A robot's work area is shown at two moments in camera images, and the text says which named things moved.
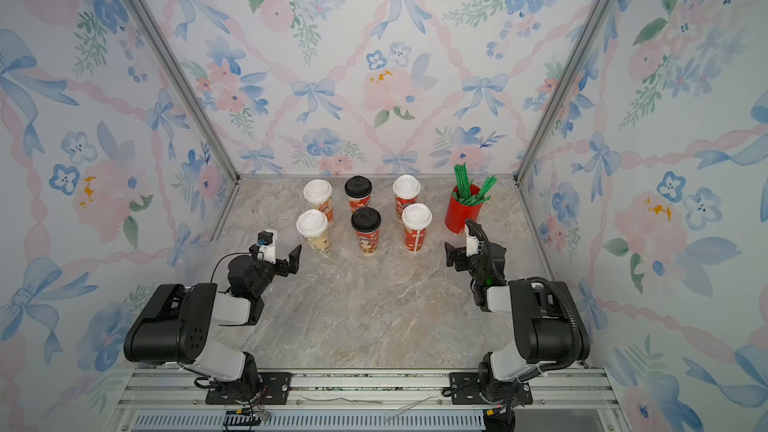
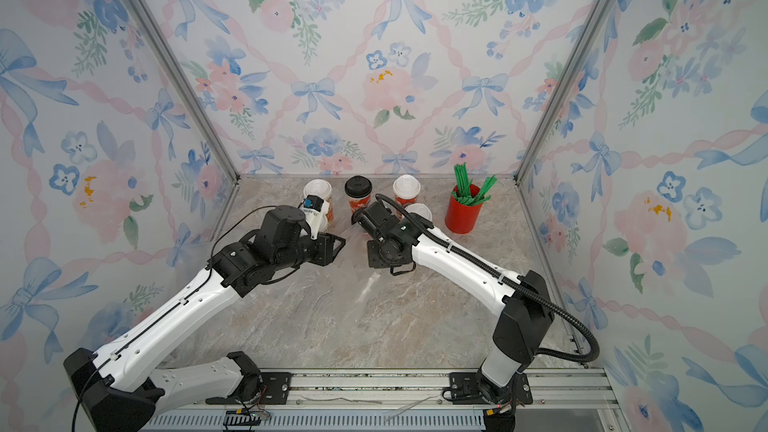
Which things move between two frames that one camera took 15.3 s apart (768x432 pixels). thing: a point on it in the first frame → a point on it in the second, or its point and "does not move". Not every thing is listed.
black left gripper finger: x=294 y=257 → x=330 y=253
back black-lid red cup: x=358 y=190 does not move
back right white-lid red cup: x=406 y=190 does not move
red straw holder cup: x=460 y=210 does not move
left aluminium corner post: x=148 y=22 does not move
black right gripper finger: x=457 y=256 → x=360 y=217
